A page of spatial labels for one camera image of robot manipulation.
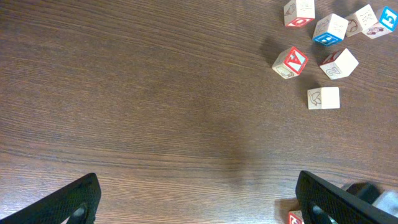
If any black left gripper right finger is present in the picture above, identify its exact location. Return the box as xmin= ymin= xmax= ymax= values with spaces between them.
xmin=295 ymin=170 xmax=397 ymax=224

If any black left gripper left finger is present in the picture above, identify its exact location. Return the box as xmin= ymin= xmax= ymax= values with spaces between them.
xmin=1 ymin=173 xmax=101 ymax=224

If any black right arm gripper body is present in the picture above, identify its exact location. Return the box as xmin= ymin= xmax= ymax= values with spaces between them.
xmin=342 ymin=182 xmax=397 ymax=217

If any wooden block letter I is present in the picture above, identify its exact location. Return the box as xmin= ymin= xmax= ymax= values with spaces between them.
xmin=289 ymin=210 xmax=304 ymax=224

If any wooden block green V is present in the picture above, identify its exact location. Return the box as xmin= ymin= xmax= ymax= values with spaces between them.
xmin=307 ymin=87 xmax=340 ymax=110

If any wooden block blue side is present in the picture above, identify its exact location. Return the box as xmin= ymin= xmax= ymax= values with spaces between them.
xmin=319 ymin=49 xmax=359 ymax=80

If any wooden block red A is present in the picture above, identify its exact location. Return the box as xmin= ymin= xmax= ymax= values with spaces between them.
xmin=272 ymin=47 xmax=308 ymax=79

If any wooden block blue H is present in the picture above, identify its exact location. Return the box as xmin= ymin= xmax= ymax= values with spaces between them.
xmin=312 ymin=14 xmax=348 ymax=47

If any wooden block blue 5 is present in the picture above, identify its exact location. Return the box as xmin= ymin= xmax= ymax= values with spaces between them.
xmin=362 ymin=6 xmax=397 ymax=39

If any wooden block red circle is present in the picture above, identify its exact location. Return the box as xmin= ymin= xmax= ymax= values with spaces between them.
xmin=345 ymin=4 xmax=377 ymax=37

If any wooden block red Q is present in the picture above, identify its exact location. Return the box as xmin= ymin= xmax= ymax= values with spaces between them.
xmin=284 ymin=0 xmax=315 ymax=27

